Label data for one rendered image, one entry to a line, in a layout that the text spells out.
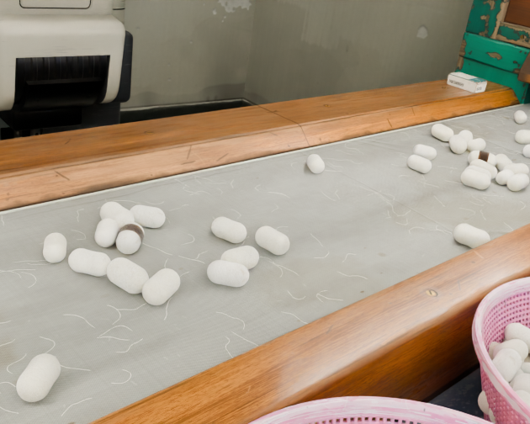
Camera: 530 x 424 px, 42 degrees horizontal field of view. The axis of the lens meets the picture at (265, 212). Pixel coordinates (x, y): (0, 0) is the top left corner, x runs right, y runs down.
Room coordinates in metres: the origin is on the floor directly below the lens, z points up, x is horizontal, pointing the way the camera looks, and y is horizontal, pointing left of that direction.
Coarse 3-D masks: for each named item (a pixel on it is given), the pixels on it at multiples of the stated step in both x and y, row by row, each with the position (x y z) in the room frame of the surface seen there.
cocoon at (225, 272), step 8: (216, 264) 0.49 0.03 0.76; (224, 264) 0.49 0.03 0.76; (232, 264) 0.49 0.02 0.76; (240, 264) 0.49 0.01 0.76; (208, 272) 0.48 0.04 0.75; (216, 272) 0.48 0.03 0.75; (224, 272) 0.48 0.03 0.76; (232, 272) 0.48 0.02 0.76; (240, 272) 0.48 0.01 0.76; (248, 272) 0.49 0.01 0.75; (216, 280) 0.48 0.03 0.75; (224, 280) 0.48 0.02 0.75; (232, 280) 0.48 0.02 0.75; (240, 280) 0.48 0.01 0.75
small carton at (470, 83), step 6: (456, 72) 1.26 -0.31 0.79; (450, 78) 1.24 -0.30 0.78; (456, 78) 1.23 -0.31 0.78; (462, 78) 1.22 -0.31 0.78; (468, 78) 1.22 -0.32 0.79; (474, 78) 1.23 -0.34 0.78; (450, 84) 1.24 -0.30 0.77; (456, 84) 1.23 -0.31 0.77; (462, 84) 1.22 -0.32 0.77; (468, 84) 1.21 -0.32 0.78; (474, 84) 1.21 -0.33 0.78; (480, 84) 1.21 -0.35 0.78; (468, 90) 1.21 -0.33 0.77; (474, 90) 1.20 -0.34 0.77; (480, 90) 1.22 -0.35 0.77
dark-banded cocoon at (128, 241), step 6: (132, 222) 0.53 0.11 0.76; (120, 234) 0.51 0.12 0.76; (126, 234) 0.51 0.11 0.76; (132, 234) 0.51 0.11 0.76; (120, 240) 0.51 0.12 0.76; (126, 240) 0.51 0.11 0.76; (132, 240) 0.51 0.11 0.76; (138, 240) 0.51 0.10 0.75; (120, 246) 0.51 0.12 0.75; (126, 246) 0.50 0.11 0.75; (132, 246) 0.51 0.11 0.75; (138, 246) 0.51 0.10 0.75; (126, 252) 0.51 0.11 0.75; (132, 252) 0.51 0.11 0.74
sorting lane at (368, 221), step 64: (512, 128) 1.10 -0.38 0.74; (128, 192) 0.64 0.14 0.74; (192, 192) 0.66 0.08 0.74; (256, 192) 0.69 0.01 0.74; (320, 192) 0.71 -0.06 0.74; (384, 192) 0.74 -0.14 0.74; (448, 192) 0.77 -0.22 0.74; (512, 192) 0.81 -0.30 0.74; (0, 256) 0.48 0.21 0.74; (128, 256) 0.51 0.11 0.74; (192, 256) 0.53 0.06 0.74; (320, 256) 0.56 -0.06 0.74; (384, 256) 0.58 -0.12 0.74; (448, 256) 0.60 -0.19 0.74; (0, 320) 0.40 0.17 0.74; (64, 320) 0.41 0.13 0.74; (128, 320) 0.42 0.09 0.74; (192, 320) 0.43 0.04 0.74; (256, 320) 0.44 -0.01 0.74; (0, 384) 0.33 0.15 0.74; (64, 384) 0.34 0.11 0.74; (128, 384) 0.35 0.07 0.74
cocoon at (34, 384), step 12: (36, 360) 0.33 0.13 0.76; (48, 360) 0.34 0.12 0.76; (24, 372) 0.32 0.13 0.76; (36, 372) 0.32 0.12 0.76; (48, 372) 0.33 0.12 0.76; (60, 372) 0.34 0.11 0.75; (24, 384) 0.32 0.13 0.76; (36, 384) 0.32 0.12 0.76; (48, 384) 0.32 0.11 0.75; (24, 396) 0.31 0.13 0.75; (36, 396) 0.31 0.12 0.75
